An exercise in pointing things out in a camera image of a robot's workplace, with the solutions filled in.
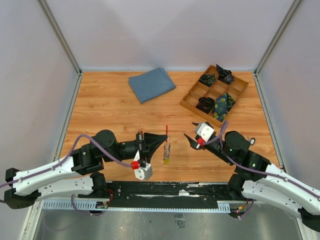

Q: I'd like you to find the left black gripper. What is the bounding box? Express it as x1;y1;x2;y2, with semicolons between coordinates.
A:
104;130;169;164

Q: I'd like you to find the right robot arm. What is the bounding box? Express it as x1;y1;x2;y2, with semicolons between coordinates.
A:
187;122;320;232

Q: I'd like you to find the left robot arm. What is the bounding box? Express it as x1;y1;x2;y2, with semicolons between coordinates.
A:
0;129;168;209

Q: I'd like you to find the black orange rolled tie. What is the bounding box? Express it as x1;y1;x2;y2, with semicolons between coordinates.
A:
196;97;215;114

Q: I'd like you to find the wooden compartment tray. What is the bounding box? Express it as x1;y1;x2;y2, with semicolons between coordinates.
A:
180;65;249;128

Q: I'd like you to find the blue yellow floral tie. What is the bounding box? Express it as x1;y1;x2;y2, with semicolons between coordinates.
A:
212;92;236;122

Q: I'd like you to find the dark green rolled tie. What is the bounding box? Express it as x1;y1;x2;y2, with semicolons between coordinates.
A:
199;73;216;87

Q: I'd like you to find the folded blue cloth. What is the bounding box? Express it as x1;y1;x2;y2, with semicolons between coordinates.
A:
128;67;176;104

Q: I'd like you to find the key with black tag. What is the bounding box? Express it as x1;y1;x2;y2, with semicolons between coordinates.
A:
247;136;256;146

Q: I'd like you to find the dark navy rolled tie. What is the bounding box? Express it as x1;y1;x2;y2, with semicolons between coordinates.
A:
215;64;235;85

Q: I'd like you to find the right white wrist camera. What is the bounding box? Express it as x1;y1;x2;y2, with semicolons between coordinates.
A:
194;122;216;143

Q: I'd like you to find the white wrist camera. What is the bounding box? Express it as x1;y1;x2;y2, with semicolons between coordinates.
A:
131;151;153;181
194;122;216;143

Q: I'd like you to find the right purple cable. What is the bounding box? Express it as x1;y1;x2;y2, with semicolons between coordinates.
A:
196;120;320;196

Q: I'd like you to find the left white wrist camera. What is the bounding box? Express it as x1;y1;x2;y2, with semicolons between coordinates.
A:
131;151;153;181

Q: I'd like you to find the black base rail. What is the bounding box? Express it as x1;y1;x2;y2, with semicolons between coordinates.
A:
77;181;245;210

